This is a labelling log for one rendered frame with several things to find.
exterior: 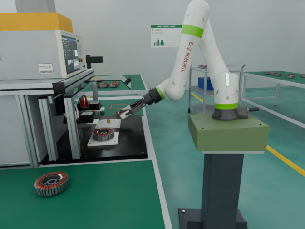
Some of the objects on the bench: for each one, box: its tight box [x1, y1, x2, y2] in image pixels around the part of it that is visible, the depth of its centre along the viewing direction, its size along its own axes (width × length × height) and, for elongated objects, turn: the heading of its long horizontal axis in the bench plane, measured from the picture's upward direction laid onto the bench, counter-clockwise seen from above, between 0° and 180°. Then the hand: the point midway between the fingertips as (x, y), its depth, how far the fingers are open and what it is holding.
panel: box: [25, 89, 76, 162], centre depth 119 cm, size 1×66×30 cm, turn 9°
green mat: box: [0, 160, 165, 229], centre depth 63 cm, size 94×61×1 cm, turn 99°
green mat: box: [75, 99, 144, 116], centre depth 186 cm, size 94×61×1 cm, turn 99°
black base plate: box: [42, 114, 148, 165], centre depth 126 cm, size 47×64×2 cm
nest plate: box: [95, 119, 121, 129], centre depth 137 cm, size 15×15×1 cm
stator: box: [93, 128, 114, 141], centre depth 113 cm, size 11×11×4 cm
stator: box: [34, 171, 69, 197], centre depth 77 cm, size 11×11×4 cm
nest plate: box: [87, 132, 119, 146], centre depth 114 cm, size 15×15×1 cm
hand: (123, 112), depth 136 cm, fingers closed on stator, 11 cm apart
